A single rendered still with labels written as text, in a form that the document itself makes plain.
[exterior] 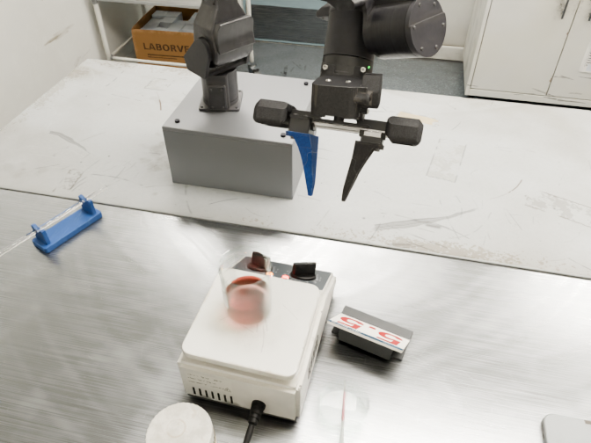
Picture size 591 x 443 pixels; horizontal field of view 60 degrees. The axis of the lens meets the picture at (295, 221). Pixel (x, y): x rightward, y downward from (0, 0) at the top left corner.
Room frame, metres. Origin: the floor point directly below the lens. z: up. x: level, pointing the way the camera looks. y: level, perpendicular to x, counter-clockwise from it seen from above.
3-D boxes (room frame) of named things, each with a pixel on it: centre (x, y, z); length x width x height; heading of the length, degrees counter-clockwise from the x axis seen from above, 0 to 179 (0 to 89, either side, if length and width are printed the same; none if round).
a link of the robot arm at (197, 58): (0.75, 0.11, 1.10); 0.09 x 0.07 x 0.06; 133
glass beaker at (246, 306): (0.34, 0.05, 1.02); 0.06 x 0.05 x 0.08; 143
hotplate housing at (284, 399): (0.36, 0.04, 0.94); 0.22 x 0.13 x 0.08; 165
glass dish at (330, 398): (0.27, -0.05, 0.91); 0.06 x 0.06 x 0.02
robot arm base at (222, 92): (0.75, 0.12, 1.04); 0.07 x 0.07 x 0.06; 89
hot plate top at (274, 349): (0.33, 0.04, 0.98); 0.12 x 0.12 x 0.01; 75
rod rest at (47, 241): (0.56, 0.34, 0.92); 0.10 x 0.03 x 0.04; 145
